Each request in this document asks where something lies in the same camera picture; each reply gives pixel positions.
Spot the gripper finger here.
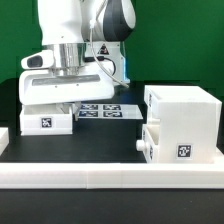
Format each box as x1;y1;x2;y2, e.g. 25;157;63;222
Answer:
60;103;73;114

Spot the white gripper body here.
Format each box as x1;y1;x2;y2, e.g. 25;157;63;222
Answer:
19;50;114;105

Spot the white drawer tray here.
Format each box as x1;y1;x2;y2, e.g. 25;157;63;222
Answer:
20;104;73;136
136;124;160;163

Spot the white front drawer tray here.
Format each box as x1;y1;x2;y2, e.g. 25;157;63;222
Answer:
136;124;160;163

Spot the white drawer cabinet box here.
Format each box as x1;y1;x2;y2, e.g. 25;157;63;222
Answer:
144;85;222;164

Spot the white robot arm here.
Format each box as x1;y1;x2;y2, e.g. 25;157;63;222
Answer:
19;0;136;107

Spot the fiducial marker sheet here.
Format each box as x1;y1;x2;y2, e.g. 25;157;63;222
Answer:
79;104;143;120

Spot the white L-shaped border fence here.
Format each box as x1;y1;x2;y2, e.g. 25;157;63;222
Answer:
0;127;224;190

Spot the white thin cable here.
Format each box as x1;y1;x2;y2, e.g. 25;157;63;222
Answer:
88;0;130;89

